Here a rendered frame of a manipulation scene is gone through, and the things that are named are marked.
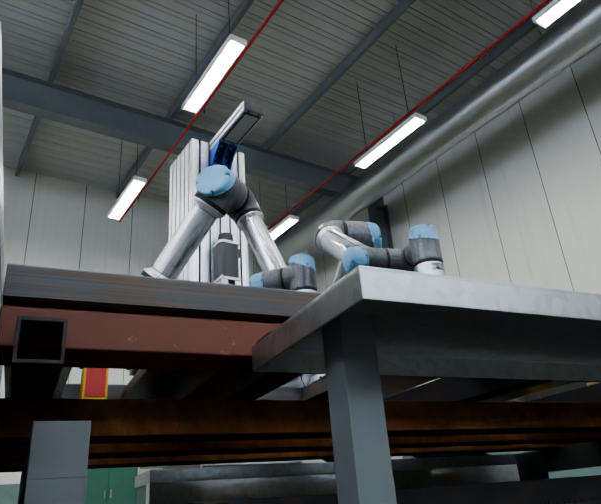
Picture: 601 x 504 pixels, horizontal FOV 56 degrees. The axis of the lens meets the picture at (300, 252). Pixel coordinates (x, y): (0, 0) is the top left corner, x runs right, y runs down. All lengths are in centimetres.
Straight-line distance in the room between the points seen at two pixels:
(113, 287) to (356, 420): 35
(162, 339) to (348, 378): 27
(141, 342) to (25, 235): 1149
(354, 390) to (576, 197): 923
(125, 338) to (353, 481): 33
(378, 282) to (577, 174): 938
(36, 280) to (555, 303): 58
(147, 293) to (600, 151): 923
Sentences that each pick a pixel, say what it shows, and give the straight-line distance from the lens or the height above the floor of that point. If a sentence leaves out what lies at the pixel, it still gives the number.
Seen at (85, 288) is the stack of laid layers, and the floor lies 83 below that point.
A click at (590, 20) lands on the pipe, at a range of 858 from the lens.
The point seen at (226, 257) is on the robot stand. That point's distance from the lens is 217.
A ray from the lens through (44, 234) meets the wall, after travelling 1228.
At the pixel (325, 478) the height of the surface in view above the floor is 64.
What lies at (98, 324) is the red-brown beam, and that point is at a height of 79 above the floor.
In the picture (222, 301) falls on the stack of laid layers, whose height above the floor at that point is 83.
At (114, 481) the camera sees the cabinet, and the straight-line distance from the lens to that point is 1079.
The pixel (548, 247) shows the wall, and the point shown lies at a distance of 979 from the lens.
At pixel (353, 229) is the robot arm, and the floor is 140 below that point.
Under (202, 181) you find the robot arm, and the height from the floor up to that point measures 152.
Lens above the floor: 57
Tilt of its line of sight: 24 degrees up
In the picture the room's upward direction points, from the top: 5 degrees counter-clockwise
